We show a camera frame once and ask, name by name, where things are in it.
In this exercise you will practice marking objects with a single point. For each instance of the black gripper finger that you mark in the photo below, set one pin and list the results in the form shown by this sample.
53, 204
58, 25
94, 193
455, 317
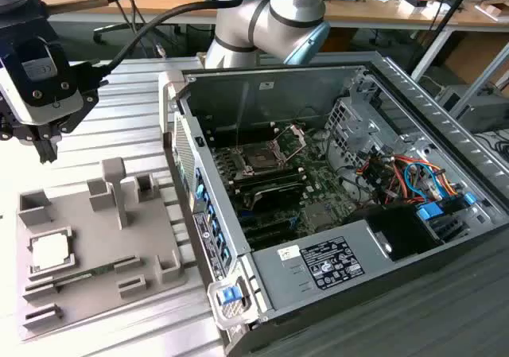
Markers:
52, 148
41, 150

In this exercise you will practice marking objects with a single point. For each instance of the silver CPU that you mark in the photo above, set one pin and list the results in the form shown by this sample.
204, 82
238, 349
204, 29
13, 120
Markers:
51, 253

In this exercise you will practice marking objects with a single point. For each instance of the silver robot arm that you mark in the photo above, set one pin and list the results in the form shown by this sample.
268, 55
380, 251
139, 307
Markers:
278, 15

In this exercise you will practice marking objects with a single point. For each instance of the CPU socket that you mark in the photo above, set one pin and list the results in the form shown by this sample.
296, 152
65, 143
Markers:
260, 159

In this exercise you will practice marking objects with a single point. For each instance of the black RAM slot bank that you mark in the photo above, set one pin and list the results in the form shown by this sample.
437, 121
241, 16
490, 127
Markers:
270, 178

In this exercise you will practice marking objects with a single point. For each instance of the grey parts rack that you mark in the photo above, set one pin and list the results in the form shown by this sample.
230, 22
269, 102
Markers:
99, 245

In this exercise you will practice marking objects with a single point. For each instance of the black office chair base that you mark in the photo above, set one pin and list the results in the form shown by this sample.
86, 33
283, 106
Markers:
107, 31

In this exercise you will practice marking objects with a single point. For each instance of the green RAM stick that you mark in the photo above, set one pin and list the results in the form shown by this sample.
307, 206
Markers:
99, 270

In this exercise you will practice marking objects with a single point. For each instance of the blue case latch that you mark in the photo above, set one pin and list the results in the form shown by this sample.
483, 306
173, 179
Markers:
230, 295

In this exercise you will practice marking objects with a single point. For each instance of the black expansion card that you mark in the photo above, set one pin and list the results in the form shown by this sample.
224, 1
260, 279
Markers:
278, 198

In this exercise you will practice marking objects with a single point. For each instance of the open PC case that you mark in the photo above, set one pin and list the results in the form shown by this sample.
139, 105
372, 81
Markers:
278, 90

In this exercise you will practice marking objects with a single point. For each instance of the grey power supply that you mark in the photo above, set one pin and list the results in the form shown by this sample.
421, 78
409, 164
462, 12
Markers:
270, 281

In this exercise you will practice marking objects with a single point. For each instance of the green motherboard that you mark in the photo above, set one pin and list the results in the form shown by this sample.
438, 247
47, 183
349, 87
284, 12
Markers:
318, 182

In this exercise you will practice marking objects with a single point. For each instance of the silver chipset heatsink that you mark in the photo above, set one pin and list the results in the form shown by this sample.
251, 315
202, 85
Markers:
318, 216

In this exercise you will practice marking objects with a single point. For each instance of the perforated metal drive cage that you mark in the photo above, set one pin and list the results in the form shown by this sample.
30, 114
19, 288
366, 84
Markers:
338, 118

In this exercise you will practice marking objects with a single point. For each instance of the black fan shroud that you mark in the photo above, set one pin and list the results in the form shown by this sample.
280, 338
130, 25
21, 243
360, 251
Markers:
397, 230

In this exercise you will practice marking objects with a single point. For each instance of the blue plastic drive clip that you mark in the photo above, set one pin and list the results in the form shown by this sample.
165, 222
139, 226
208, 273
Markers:
429, 213

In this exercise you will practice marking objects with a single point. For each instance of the black slanted pole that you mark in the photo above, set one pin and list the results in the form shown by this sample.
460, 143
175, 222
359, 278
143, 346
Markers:
439, 25

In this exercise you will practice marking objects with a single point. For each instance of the grey computer tower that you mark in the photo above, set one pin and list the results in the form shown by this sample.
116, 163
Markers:
487, 108

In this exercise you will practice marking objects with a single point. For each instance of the aluminium profile strut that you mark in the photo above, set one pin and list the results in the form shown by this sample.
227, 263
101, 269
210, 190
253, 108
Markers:
493, 69

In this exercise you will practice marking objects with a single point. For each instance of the small cardboard box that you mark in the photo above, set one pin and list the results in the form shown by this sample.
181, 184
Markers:
491, 12

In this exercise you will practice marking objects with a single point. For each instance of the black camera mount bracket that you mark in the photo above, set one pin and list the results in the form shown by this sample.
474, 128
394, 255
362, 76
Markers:
79, 114

